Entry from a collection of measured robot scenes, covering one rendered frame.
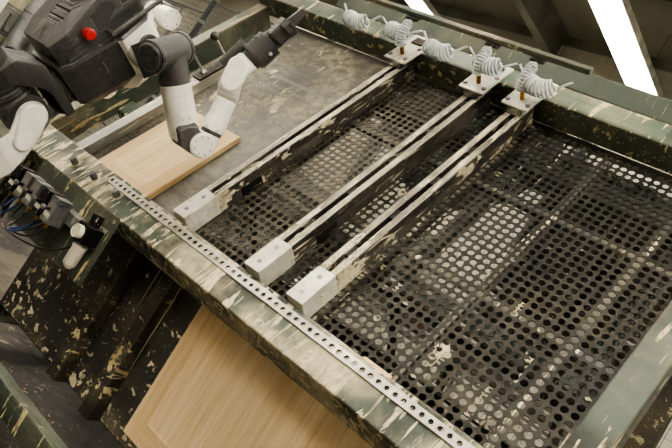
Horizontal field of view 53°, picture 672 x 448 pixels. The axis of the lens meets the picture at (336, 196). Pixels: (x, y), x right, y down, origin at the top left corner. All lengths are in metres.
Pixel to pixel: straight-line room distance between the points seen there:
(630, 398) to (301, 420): 0.84
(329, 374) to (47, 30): 1.20
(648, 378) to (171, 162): 1.59
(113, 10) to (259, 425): 1.23
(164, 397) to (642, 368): 1.36
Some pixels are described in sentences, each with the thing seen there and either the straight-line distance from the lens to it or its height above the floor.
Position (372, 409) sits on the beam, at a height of 0.83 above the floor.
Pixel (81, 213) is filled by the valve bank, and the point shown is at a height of 0.75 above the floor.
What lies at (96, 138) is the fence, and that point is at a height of 0.96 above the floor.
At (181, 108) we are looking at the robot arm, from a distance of 2.00.
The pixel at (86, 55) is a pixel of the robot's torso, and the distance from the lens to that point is 2.03.
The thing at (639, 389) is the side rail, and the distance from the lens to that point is 1.67.
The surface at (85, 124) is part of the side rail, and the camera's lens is 2.82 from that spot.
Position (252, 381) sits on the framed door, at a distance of 2.03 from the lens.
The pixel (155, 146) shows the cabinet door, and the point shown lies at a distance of 2.49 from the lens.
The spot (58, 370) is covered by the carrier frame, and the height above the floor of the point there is 0.24.
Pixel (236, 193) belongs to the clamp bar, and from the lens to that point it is 2.16.
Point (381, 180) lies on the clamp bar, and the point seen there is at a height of 1.33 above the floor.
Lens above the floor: 1.12
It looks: 3 degrees up
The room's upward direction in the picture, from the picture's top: 32 degrees clockwise
